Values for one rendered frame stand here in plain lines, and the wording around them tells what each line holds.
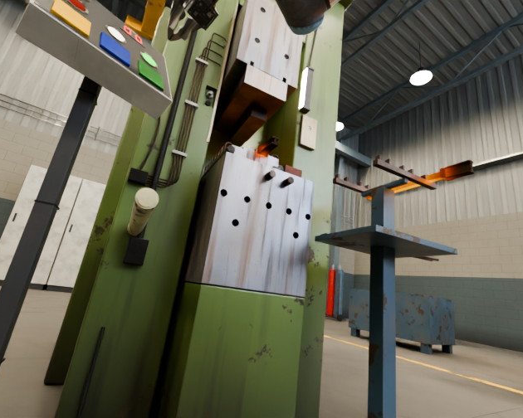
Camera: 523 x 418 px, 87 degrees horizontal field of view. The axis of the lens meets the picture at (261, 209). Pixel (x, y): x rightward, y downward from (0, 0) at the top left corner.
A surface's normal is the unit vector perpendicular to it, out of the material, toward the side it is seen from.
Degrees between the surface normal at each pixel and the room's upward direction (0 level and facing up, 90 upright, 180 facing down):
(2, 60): 90
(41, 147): 90
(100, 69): 150
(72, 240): 90
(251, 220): 90
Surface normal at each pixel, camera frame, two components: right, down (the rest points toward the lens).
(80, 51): 0.28, 0.78
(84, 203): 0.53, -0.18
